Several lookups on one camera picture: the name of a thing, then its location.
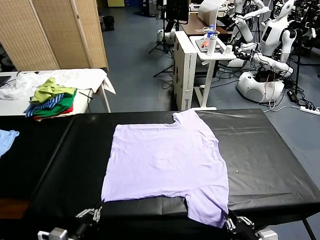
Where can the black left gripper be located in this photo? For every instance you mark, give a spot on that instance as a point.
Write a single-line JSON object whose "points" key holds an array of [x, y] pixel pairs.
{"points": [[85, 232]]}

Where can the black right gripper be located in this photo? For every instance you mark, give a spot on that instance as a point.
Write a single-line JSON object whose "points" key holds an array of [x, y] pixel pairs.
{"points": [[243, 233]]}

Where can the lavender t-shirt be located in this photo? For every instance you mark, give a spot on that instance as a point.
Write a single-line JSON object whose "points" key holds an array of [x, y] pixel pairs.
{"points": [[162, 162]]}

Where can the white humanoid robot raised arm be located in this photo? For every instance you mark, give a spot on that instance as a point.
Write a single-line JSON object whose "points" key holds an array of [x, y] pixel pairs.
{"points": [[243, 30]]}

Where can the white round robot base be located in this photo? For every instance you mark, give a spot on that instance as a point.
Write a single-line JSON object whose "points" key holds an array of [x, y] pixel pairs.
{"points": [[165, 36]]}

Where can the black metal table leg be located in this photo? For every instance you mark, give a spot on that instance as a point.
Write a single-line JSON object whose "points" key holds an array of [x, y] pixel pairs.
{"points": [[308, 228]]}

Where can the black vinyl table cover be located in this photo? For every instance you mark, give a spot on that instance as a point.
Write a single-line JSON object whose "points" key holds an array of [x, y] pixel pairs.
{"points": [[25, 170], [250, 150]]}

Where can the beige garment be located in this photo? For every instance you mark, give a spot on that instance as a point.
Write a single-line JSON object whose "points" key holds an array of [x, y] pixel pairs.
{"points": [[53, 117]]}

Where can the light blue garment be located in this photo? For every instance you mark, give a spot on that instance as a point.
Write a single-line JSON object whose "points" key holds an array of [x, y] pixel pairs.
{"points": [[5, 142]]}

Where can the blue striped garment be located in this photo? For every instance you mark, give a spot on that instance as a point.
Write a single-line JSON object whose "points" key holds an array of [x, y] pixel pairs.
{"points": [[47, 103]]}

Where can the lime green garment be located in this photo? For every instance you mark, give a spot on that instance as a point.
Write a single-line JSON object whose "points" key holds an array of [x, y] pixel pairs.
{"points": [[46, 90]]}

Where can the white power strip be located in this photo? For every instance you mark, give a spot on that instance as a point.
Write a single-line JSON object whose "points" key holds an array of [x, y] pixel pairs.
{"points": [[308, 109]]}

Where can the white tablecloth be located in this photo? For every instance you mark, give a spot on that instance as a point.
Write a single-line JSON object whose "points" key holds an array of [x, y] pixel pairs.
{"points": [[82, 77]]}

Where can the crumpled white garment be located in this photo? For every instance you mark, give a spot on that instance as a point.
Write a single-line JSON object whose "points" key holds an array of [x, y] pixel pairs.
{"points": [[23, 81]]}

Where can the white standing desk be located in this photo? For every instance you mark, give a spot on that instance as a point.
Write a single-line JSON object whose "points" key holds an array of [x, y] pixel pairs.
{"points": [[208, 75]]}

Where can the tall white cardboard box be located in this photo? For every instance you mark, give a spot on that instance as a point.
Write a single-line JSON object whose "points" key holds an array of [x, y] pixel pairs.
{"points": [[186, 75]]}

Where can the black laptop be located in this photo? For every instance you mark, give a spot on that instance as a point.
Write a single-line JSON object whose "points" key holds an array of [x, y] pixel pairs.
{"points": [[3, 80]]}

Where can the black monitor tripod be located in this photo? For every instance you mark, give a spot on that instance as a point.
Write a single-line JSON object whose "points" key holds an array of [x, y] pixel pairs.
{"points": [[165, 71]]}

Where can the black pole stand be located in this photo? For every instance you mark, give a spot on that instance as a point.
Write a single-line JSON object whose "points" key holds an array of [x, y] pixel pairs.
{"points": [[298, 62]]}

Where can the white paper cup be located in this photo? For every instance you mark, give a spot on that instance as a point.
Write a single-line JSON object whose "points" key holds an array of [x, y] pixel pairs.
{"points": [[228, 50]]}

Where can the white tumbler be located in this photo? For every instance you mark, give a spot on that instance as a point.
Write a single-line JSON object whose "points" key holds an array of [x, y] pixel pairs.
{"points": [[211, 46]]}

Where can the small orange object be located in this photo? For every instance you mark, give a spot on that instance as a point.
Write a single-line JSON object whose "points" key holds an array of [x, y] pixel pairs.
{"points": [[205, 43]]}

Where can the grey tablet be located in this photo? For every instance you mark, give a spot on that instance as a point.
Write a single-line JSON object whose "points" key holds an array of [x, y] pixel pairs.
{"points": [[200, 44]]}

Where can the bamboo folding screen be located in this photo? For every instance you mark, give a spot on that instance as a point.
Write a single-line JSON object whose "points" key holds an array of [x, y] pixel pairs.
{"points": [[50, 32]]}

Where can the black trash bin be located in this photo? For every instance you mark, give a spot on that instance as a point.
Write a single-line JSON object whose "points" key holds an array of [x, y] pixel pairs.
{"points": [[108, 23]]}

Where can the clear water bottle blue cap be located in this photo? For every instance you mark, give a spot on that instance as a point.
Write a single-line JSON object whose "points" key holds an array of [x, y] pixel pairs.
{"points": [[211, 29]]}

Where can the black light stand tripod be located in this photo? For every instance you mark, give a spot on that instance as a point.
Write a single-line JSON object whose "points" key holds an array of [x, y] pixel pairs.
{"points": [[164, 30]]}

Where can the brown wooden desk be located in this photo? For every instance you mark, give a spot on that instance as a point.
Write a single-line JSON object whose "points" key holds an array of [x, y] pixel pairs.
{"points": [[192, 23]]}

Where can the white curved panel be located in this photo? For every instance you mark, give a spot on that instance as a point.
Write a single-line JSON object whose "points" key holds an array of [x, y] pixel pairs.
{"points": [[208, 12]]}

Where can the black monitor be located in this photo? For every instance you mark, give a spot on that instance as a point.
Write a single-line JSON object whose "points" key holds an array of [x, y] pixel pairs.
{"points": [[177, 10]]}

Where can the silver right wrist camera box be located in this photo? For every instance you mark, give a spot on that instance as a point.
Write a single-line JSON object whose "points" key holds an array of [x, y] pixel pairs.
{"points": [[267, 235]]}

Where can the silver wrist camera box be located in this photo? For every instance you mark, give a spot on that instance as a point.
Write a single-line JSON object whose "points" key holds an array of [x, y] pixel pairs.
{"points": [[267, 235], [56, 235]]}

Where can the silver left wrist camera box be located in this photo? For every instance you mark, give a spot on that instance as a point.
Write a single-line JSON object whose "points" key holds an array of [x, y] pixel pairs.
{"points": [[56, 235]]}

